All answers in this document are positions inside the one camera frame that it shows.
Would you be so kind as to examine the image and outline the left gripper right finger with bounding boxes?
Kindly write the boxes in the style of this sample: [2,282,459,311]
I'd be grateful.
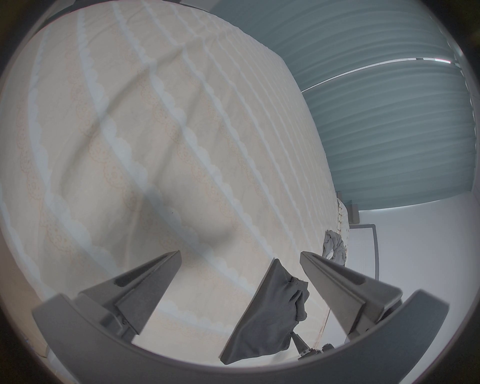
[300,251,404,343]

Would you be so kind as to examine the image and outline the grey bedside table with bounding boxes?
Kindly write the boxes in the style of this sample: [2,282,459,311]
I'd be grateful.
[336,190,359,226]

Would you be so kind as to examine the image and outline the black T-shirt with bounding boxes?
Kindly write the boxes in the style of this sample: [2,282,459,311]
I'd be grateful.
[218,258,311,365]

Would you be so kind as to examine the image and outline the white printed pillow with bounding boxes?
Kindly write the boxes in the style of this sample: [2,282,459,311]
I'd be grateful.
[335,199,351,246]

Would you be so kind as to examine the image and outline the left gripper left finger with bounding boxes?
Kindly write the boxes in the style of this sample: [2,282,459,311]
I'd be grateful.
[77,250,182,336]

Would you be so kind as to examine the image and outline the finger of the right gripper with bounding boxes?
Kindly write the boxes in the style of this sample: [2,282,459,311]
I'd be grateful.
[290,331,311,355]

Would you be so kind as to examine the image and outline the grey garment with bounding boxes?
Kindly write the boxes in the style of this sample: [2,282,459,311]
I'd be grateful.
[323,229,349,265]

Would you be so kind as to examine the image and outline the blue-green curtain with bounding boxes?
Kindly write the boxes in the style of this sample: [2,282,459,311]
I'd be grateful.
[302,58,479,211]
[180,0,462,92]

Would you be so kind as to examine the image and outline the bed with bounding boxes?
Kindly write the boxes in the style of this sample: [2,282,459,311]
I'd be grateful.
[0,0,379,372]

